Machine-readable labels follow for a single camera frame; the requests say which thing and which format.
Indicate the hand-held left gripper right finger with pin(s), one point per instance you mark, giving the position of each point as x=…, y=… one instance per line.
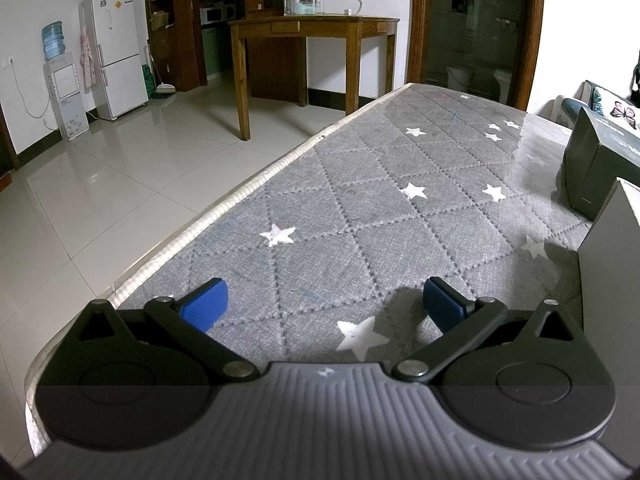
x=442, y=305

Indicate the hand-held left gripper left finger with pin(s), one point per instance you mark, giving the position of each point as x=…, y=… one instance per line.
x=205, y=306

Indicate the box base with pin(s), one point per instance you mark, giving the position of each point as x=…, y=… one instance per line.
x=612, y=280

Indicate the grey printed cardboard box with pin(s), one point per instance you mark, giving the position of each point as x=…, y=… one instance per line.
x=590, y=170

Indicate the grey star-patterned desktop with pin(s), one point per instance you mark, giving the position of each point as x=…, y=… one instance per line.
x=400, y=220

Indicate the white broom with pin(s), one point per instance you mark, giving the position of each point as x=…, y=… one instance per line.
x=165, y=91

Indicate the white toilet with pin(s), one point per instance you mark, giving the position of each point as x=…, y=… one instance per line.
x=502, y=85

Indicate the blue sofa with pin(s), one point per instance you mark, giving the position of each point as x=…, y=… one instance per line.
x=570, y=107

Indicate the white water dispenser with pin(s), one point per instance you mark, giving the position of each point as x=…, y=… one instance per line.
x=66, y=97

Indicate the white refrigerator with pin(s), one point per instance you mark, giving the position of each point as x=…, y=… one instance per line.
x=120, y=60

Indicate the butterfly print blanket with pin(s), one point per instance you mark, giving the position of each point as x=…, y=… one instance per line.
x=620, y=110

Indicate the dark wooden shelf cabinet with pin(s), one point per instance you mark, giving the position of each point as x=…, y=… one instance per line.
x=185, y=35

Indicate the pink apron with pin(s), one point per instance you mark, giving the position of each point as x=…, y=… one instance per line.
x=87, y=60

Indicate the white microwave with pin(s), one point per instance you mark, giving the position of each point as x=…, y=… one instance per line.
x=217, y=14

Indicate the dark backpack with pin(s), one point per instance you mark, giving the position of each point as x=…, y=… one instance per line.
x=636, y=80

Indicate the wooden table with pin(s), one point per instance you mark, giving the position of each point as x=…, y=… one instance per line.
x=315, y=24

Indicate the blue water bottle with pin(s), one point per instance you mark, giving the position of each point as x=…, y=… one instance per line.
x=53, y=41

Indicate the small glass jar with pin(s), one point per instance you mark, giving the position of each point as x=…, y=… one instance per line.
x=290, y=6

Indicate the teal filled glass jar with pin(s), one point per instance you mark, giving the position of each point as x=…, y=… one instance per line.
x=305, y=3

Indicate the tall glass bottle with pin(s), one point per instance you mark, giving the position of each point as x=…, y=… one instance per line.
x=320, y=1

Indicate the brown wooden door frame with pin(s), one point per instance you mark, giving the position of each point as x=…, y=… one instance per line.
x=419, y=20

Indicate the white wall outlet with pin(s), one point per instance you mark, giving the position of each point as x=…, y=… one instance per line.
x=8, y=62

